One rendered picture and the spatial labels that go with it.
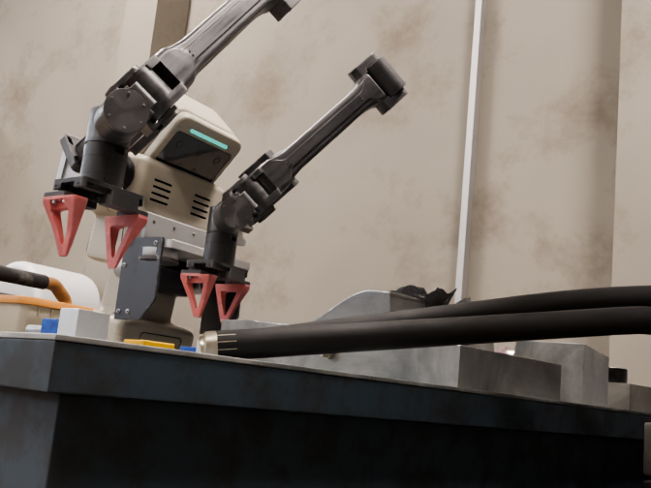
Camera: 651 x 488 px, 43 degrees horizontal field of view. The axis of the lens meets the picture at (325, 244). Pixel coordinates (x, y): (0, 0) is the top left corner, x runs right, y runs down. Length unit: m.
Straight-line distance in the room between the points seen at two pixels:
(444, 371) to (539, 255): 3.21
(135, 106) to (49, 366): 0.55
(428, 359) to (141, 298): 0.68
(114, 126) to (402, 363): 0.49
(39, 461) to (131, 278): 1.06
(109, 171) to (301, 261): 3.85
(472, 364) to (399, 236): 3.52
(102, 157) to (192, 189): 0.71
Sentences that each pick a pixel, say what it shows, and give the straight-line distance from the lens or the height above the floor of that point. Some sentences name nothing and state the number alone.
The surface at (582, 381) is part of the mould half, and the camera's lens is 1.50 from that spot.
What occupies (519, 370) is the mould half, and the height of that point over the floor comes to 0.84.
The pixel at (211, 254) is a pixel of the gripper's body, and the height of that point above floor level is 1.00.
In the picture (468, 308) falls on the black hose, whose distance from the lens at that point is 0.94.
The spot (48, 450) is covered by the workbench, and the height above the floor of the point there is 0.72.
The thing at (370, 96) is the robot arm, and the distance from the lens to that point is 1.66.
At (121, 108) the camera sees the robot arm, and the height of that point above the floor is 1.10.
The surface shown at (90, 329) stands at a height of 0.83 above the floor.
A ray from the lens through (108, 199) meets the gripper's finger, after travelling 1.10.
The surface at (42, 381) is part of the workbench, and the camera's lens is 0.58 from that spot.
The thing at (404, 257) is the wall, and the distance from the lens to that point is 4.58.
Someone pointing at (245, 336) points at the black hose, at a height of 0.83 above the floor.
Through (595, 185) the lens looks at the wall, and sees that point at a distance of 4.30.
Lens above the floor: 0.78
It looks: 10 degrees up
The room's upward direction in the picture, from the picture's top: 6 degrees clockwise
